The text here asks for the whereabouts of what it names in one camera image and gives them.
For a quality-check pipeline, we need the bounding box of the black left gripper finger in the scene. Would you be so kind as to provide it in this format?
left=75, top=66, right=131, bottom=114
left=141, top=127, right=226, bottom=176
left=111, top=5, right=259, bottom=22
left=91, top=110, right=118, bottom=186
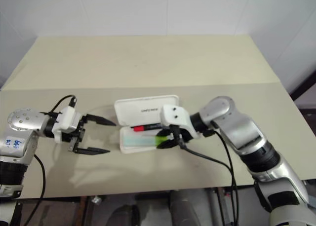
left=74, top=147, right=111, bottom=155
left=85, top=114, right=117, bottom=127

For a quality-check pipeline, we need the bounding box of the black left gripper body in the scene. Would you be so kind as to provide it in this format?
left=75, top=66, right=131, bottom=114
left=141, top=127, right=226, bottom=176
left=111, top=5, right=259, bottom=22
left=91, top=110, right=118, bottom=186
left=60, top=114, right=88, bottom=153

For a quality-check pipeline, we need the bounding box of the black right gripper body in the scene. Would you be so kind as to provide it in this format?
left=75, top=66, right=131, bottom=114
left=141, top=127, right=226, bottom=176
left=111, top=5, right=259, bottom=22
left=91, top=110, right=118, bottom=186
left=178, top=127, right=196, bottom=142

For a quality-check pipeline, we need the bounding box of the pale marker with green cap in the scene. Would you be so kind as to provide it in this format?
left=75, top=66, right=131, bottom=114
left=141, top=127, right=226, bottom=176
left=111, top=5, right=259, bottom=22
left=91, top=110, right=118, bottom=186
left=124, top=134, right=174, bottom=148

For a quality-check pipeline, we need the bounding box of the black marker with red cap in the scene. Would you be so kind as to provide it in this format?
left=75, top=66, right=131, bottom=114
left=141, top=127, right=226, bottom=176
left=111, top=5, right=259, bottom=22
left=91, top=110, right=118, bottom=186
left=130, top=123, right=163, bottom=133

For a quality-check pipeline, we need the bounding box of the white plastic pencil case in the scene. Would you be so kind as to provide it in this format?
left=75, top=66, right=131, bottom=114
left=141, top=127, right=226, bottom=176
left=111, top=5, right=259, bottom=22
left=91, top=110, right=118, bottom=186
left=114, top=94, right=180, bottom=153

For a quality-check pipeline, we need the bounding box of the grey rounded cylinder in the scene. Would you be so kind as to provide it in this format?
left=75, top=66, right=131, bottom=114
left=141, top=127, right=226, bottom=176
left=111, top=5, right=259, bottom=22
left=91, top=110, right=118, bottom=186
left=168, top=188, right=206, bottom=226

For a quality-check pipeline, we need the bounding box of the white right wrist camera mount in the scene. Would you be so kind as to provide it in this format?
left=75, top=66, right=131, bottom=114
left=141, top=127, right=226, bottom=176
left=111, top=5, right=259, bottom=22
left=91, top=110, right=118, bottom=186
left=160, top=104, right=200, bottom=139

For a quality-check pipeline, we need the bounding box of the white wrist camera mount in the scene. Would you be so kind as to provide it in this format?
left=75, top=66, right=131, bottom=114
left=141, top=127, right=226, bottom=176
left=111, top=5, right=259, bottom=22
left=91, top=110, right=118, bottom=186
left=52, top=107, right=82, bottom=145
left=160, top=104, right=200, bottom=139

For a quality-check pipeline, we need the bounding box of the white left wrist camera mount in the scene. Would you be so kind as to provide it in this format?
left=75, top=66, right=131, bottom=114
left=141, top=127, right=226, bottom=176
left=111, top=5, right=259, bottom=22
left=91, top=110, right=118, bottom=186
left=52, top=107, right=82, bottom=145

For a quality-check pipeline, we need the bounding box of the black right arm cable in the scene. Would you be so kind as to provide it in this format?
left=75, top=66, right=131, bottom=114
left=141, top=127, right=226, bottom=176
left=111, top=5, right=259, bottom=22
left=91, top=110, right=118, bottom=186
left=169, top=124, right=239, bottom=226
left=203, top=129, right=235, bottom=226

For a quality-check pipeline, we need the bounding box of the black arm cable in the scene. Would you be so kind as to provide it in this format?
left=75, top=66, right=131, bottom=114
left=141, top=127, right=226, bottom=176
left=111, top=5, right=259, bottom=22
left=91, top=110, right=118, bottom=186
left=203, top=129, right=235, bottom=226
left=50, top=95, right=78, bottom=116
left=29, top=153, right=47, bottom=226
left=169, top=124, right=239, bottom=226

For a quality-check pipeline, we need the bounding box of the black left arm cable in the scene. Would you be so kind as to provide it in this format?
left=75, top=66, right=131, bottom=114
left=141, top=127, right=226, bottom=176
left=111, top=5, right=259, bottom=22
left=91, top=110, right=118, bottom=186
left=50, top=95, right=78, bottom=116
left=29, top=153, right=47, bottom=226

